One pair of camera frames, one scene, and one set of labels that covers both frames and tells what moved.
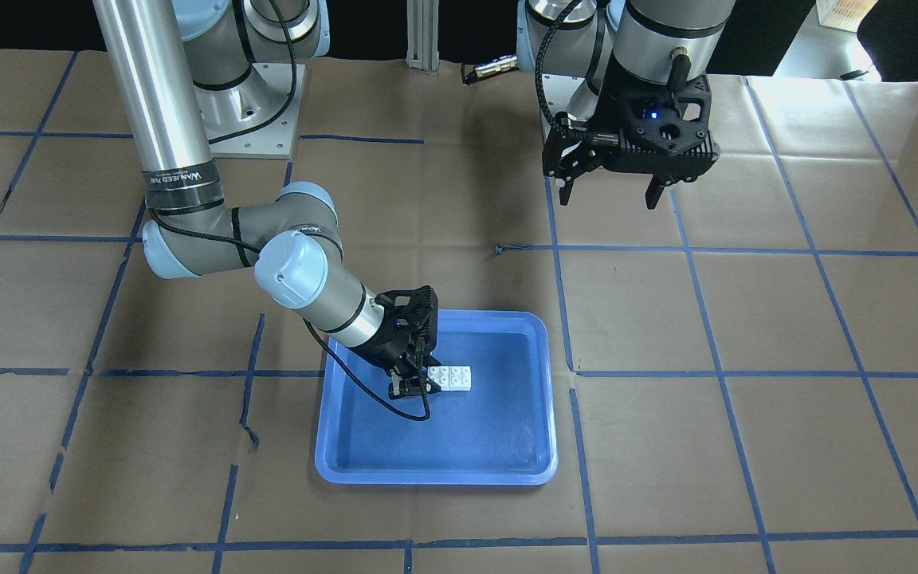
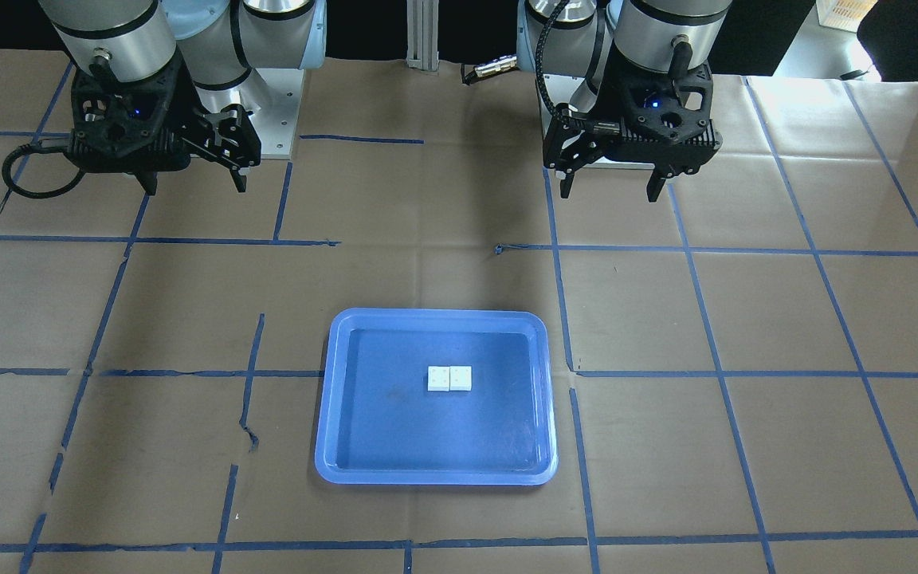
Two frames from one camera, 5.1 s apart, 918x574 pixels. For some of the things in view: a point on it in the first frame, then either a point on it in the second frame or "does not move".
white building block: [440, 375] does not move
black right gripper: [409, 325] to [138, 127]
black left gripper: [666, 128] does not move
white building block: [460, 378] does not move
